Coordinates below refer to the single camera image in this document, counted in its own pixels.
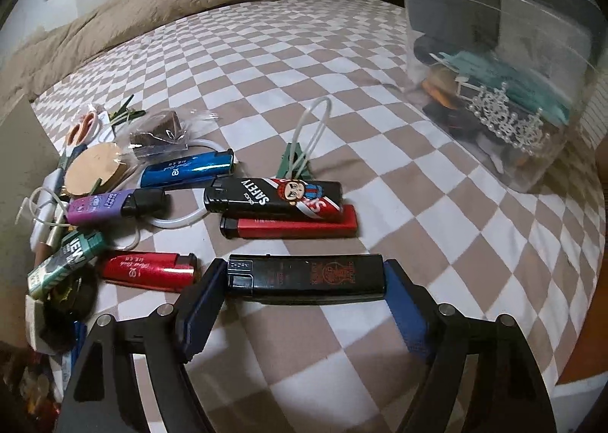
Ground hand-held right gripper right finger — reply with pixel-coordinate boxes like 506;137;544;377
382;258;559;433

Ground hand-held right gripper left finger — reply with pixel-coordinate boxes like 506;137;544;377
57;258;229;433

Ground matte red lighter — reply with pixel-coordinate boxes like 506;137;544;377
219;204;358;240

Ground clear plastic container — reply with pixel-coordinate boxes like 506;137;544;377
382;0;604;194

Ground shiny red lighter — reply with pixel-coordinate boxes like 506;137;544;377
99;251;198;292

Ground black cartoon print lighter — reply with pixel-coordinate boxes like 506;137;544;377
203;177;344;221

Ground shiny blue lighter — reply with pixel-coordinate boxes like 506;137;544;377
140;148;236;188

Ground purple lighter with black cap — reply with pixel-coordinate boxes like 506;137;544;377
66;188;167;226

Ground green silver lighter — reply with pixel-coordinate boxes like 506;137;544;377
26;231;104;298

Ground green tag with white loop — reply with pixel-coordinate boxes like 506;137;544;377
275;98;333;180

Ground round cork coaster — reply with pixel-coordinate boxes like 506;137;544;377
64;142;138;199

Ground clear packet with brown item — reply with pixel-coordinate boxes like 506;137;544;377
128;107;222;161

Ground silver tiara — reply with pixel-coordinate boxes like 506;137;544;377
468;84;547;153

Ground teal packets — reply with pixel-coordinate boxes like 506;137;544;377
437;51;573;125

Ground checkered bed sheet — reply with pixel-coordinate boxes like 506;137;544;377
28;0;606;433

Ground orange white handled scissors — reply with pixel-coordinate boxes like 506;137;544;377
57;103;112;163

